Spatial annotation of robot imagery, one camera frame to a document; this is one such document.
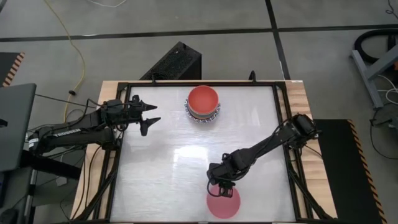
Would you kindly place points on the red plastic bowl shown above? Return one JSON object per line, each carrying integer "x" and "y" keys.
{"x": 203, "y": 99}

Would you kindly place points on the grey monitor back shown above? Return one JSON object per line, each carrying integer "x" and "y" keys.
{"x": 17, "y": 124}

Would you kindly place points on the pink plastic bowl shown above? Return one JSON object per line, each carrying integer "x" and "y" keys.
{"x": 224, "y": 208}

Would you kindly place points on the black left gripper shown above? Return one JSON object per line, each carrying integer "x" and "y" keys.
{"x": 119, "y": 113}

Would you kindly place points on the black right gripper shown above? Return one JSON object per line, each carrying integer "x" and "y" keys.
{"x": 227, "y": 169}

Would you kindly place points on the white paper bowl blue pattern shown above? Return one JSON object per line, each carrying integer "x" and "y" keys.
{"x": 202, "y": 120}

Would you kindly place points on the blue grey metal stand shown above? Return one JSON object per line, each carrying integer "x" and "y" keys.
{"x": 365, "y": 71}

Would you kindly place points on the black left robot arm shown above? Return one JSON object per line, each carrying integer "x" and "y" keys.
{"x": 71, "y": 137}

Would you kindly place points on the black hazard striped floor mat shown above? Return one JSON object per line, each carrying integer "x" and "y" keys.
{"x": 339, "y": 171}
{"x": 7, "y": 67}

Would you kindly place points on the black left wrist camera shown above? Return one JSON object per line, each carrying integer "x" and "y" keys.
{"x": 135, "y": 99}

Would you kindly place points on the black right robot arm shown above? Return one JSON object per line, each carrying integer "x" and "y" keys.
{"x": 270, "y": 140}

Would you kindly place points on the black perforated box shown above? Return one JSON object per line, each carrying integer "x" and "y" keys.
{"x": 174, "y": 62}

